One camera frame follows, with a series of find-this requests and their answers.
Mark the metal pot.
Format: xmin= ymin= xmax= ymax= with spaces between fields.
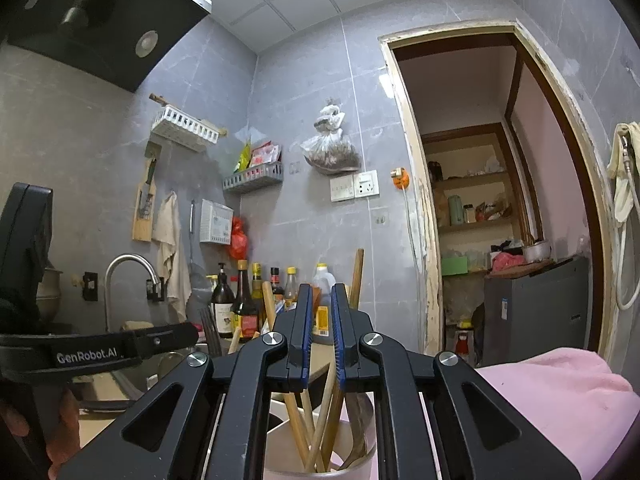
xmin=522 ymin=240 xmax=551 ymax=264

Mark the grey cabinet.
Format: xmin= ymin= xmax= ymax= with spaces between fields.
xmin=482 ymin=257 xmax=591 ymax=367

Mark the red cap dark bottle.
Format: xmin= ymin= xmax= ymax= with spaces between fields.
xmin=269 ymin=267 xmax=286 ymax=304

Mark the beige hanging towel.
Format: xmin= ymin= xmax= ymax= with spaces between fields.
xmin=152 ymin=190 xmax=194 ymax=324

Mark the white hose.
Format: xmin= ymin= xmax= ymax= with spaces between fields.
xmin=614 ymin=134 xmax=640 ymax=311

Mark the dark bottle white label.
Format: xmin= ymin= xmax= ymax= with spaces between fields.
xmin=210 ymin=262 xmax=236 ymax=340

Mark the wooden shelf unit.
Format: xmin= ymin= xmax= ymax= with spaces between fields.
xmin=422 ymin=122 xmax=544 ymax=281

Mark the small yellow cap bottle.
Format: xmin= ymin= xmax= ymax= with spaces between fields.
xmin=284 ymin=267 xmax=300 ymax=306

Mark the beige rubber glove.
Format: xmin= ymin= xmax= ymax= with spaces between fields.
xmin=607 ymin=121 xmax=640 ymax=222

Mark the white wall box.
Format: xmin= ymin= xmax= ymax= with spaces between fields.
xmin=199 ymin=198 xmax=235 ymax=246

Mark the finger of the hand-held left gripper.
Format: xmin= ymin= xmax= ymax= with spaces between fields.
xmin=121 ymin=321 xmax=199 ymax=359

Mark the red snack packet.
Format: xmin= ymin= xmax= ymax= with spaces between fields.
xmin=250 ymin=143 xmax=282 ymax=168

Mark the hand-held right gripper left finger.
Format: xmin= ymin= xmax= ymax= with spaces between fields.
xmin=55 ymin=284 xmax=315 ymax=480

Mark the worn door frame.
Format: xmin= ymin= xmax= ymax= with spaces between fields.
xmin=377 ymin=19 xmax=624 ymax=362

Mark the white plastic utensil holder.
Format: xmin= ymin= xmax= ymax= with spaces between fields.
xmin=262 ymin=389 xmax=377 ymax=480

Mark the kitchen knife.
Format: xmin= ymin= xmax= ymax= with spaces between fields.
xmin=141 ymin=157 xmax=159 ymax=222

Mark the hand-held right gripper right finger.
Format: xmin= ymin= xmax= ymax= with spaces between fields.
xmin=330 ymin=284 xmax=583 ymax=480

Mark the red plastic bag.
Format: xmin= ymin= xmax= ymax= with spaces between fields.
xmin=229 ymin=216 xmax=250 ymax=261

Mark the grey wall rack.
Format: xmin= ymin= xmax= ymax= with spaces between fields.
xmin=222 ymin=162 xmax=285 ymax=195

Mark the green box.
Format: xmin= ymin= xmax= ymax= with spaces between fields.
xmin=440 ymin=255 xmax=470 ymax=276

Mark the wooden cutting board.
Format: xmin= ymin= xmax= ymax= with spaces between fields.
xmin=131 ymin=140 xmax=162 ymax=242

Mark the white wall switch panel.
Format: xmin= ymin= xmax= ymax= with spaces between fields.
xmin=329 ymin=169 xmax=380 ymax=203

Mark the white basket shelf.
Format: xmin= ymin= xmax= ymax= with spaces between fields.
xmin=149 ymin=92 xmax=229 ymax=154

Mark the person's left hand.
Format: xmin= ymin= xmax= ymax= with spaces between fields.
xmin=0 ymin=386 xmax=81 ymax=480

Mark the black range hood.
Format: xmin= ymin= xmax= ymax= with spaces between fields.
xmin=0 ymin=0 xmax=214 ymax=94

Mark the hanging clear plastic bag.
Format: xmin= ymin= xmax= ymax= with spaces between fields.
xmin=299 ymin=99 xmax=362 ymax=177

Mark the chrome faucet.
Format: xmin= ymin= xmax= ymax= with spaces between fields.
xmin=103 ymin=253 xmax=166 ymax=334

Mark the soy sauce bottle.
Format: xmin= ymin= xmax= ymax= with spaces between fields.
xmin=230 ymin=259 xmax=261 ymax=345

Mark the pink cloth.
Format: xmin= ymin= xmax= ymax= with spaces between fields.
xmin=492 ymin=251 xmax=526 ymax=274

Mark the metal spoon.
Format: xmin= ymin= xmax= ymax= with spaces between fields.
xmin=344 ymin=390 xmax=376 ymax=467

